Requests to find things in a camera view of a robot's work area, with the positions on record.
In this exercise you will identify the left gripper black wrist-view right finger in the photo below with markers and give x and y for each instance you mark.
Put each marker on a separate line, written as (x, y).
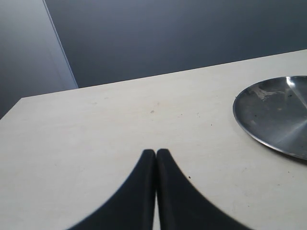
(181, 205)

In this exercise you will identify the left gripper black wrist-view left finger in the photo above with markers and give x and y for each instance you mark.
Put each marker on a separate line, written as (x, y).
(131, 207)

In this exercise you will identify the round stainless steel plate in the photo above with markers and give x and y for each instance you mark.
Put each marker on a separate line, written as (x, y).
(274, 113)

